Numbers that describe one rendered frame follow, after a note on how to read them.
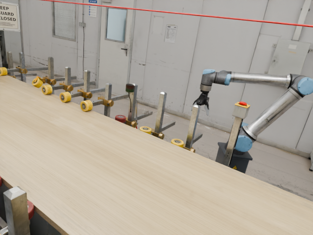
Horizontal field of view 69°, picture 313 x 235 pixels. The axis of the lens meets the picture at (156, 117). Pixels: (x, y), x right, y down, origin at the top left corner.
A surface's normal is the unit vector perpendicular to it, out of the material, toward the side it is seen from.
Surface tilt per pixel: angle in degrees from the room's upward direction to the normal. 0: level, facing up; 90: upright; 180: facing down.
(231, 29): 90
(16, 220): 90
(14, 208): 90
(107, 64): 90
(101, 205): 0
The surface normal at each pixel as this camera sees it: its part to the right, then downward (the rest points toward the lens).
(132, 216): 0.13, -0.92
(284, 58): -0.52, 0.24
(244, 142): -0.30, 0.37
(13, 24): 0.83, 0.30
